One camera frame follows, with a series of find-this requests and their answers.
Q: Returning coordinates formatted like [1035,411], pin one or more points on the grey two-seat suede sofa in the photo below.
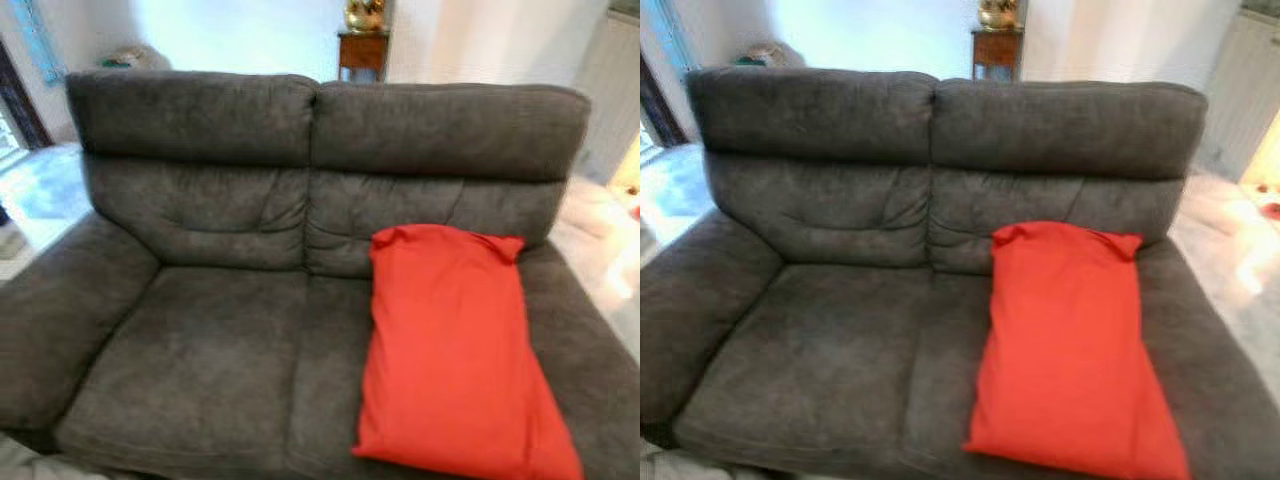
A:
[820,350]
[200,350]

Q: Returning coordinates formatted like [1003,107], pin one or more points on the stack of papers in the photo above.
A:
[768,55]
[140,58]

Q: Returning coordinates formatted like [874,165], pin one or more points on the blue framed window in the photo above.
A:
[672,35]
[38,40]

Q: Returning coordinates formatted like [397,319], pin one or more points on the red pillow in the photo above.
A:
[1075,370]
[460,370]

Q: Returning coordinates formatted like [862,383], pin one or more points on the white panelled cabinet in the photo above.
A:
[1240,100]
[615,100]

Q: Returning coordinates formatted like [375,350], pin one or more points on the brown wooden cabinet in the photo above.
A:
[362,52]
[997,50]

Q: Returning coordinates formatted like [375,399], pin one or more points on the brass vase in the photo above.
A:
[999,13]
[365,14]

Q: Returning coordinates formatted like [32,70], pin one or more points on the red ornament cluster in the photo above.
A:
[1271,205]

